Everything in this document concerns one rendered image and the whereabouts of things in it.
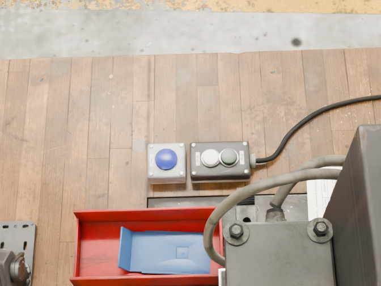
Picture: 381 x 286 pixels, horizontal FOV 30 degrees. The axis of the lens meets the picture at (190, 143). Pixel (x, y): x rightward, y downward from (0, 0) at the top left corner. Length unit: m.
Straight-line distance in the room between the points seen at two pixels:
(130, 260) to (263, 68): 0.45
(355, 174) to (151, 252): 0.76
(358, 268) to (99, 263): 0.78
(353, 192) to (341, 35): 2.04
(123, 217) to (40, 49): 1.40
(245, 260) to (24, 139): 0.83
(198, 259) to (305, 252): 0.63
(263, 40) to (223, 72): 1.13
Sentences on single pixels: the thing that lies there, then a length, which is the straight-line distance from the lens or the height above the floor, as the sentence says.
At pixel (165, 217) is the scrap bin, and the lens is 1.23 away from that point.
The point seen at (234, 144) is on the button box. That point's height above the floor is 0.93.
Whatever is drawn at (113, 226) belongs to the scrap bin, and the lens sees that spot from 1.25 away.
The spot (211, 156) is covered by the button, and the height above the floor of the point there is 0.94.
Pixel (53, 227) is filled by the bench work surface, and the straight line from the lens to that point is 1.28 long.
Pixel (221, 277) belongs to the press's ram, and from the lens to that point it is 0.97.
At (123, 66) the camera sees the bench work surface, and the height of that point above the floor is 0.90.
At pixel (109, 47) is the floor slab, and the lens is 2.51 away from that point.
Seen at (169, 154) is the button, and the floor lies 0.94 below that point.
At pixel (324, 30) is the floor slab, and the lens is 2.54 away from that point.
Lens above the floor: 2.08
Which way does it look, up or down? 65 degrees down
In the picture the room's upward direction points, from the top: 5 degrees counter-clockwise
